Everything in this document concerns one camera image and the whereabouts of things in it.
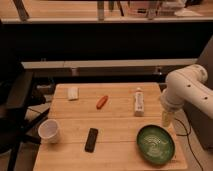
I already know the black office chair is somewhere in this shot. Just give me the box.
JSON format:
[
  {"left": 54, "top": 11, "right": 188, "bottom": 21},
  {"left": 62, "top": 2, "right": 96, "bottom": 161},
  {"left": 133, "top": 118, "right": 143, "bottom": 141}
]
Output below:
[{"left": 0, "top": 20, "right": 49, "bottom": 171}]

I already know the black cable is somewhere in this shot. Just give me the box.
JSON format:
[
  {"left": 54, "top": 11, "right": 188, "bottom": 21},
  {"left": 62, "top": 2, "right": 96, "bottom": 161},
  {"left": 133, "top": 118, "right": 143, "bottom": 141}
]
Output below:
[{"left": 173, "top": 117, "right": 204, "bottom": 171}]

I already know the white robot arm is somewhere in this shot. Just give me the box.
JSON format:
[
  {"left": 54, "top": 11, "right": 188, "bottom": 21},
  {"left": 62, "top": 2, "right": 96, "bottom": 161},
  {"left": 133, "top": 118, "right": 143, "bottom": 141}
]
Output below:
[{"left": 159, "top": 64, "right": 213, "bottom": 127}]

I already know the white paper cup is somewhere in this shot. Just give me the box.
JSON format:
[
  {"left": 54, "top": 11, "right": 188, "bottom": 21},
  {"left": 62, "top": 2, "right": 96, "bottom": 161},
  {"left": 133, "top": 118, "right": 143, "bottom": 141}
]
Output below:
[{"left": 38, "top": 119, "right": 60, "bottom": 143}]

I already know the green patterned plate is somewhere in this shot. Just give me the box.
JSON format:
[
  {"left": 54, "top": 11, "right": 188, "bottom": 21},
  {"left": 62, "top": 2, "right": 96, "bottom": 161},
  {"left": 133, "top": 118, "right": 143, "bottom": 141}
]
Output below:
[{"left": 136, "top": 125, "right": 175, "bottom": 166}]

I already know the white sponge block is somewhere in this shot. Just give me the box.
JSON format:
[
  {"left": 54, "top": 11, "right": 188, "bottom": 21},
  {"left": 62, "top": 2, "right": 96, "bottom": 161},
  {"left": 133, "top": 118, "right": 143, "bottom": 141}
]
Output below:
[{"left": 67, "top": 87, "right": 78, "bottom": 101}]

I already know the black remote control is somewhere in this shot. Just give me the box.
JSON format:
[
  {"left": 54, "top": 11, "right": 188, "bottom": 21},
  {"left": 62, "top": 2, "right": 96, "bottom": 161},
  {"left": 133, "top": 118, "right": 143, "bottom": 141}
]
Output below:
[{"left": 85, "top": 128, "right": 98, "bottom": 152}]

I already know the white tube bottle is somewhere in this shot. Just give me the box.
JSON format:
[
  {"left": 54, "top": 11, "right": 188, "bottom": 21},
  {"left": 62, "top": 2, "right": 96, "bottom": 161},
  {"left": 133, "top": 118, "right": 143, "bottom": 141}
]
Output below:
[{"left": 134, "top": 88, "right": 144, "bottom": 117}]

